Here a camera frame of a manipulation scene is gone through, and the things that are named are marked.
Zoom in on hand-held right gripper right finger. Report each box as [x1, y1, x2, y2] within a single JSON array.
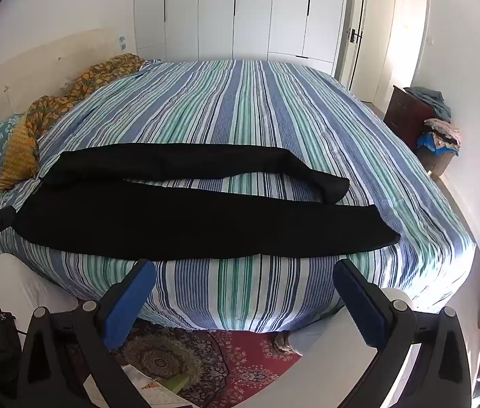
[[332, 259, 476, 408]]

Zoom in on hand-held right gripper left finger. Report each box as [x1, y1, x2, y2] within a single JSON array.
[[18, 258, 156, 408]]

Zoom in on black pants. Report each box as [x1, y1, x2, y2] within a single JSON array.
[[16, 144, 401, 261]]

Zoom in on yellow textured pillow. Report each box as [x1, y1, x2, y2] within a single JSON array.
[[0, 115, 38, 194]]

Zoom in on white paper sheets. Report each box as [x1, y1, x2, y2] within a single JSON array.
[[82, 363, 194, 408]]

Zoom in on red patterned rug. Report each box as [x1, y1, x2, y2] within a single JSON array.
[[65, 319, 304, 408]]

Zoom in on cream padded headboard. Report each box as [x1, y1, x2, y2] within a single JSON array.
[[0, 29, 126, 132]]

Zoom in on wicker laundry basket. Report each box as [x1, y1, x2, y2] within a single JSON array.
[[418, 144, 453, 177]]

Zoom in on orange floral blanket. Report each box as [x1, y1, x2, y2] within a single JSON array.
[[25, 53, 145, 145]]

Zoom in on pile of mixed clothes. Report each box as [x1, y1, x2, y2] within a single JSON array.
[[417, 118, 462, 156]]

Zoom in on dark wooden cabinet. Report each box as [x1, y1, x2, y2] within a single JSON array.
[[383, 85, 436, 149]]

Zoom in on bed with striped sheet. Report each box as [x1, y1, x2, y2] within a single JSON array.
[[0, 59, 476, 333]]

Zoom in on white wardrobe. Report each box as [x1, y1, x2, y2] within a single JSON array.
[[133, 0, 349, 77]]

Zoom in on white door with black handle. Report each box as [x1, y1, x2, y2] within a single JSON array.
[[335, 0, 370, 90]]

